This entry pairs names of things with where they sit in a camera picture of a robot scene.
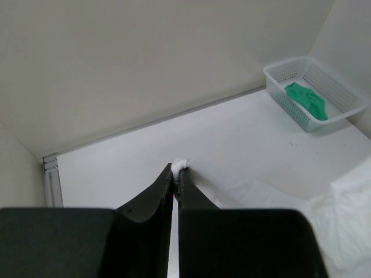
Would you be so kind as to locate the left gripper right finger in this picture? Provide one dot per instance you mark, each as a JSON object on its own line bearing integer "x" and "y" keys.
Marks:
{"x": 216, "y": 242}

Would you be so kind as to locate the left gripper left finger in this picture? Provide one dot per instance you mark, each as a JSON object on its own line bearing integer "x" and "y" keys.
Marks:
{"x": 130, "y": 241}

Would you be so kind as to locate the white tank top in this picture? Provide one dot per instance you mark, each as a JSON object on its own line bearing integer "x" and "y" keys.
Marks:
{"x": 340, "y": 215}

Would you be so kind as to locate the green tank top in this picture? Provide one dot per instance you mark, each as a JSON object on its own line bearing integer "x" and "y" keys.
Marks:
{"x": 308, "y": 99}

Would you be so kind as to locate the white plastic basket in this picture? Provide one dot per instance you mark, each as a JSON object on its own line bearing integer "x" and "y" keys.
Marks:
{"x": 341, "y": 100}

